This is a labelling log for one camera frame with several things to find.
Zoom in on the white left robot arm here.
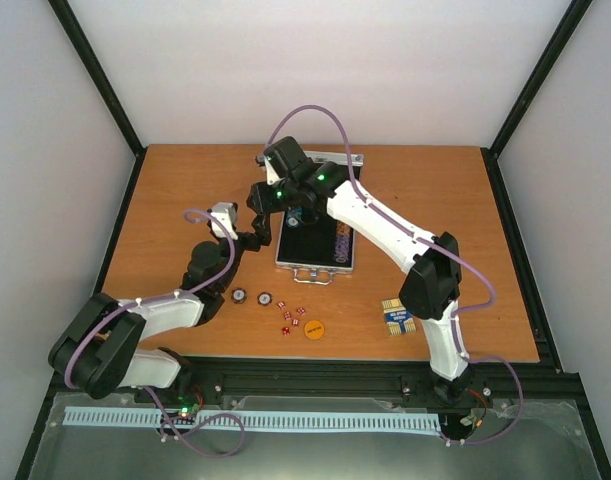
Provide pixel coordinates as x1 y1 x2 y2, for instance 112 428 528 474
48 202 271 403

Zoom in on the light blue cable duct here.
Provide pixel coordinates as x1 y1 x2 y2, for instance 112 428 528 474
62 406 441 436

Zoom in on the aluminium poker case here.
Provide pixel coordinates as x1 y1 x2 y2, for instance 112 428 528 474
275 152 355 285

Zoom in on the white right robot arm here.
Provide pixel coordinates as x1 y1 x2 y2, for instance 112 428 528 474
246 136 468 383

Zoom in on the blue playing card box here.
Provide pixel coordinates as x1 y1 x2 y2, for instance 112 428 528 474
381 298 416 336

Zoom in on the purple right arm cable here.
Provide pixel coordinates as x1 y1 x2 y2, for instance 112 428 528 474
267 105 525 447

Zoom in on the brown poker chip stack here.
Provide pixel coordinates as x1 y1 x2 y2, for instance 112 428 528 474
231 288 247 304

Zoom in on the purple poker chip stack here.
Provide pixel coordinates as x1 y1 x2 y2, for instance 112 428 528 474
334 229 352 264

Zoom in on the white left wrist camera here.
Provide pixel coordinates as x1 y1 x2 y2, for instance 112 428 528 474
210 202 238 240

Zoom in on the orange dealer button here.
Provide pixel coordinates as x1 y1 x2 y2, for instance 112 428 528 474
304 320 325 340

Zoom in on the red poker chip stack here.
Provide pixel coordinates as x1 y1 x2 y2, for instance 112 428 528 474
337 222 351 236

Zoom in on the black poker chip stack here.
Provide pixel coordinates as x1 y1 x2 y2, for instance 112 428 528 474
257 292 273 306

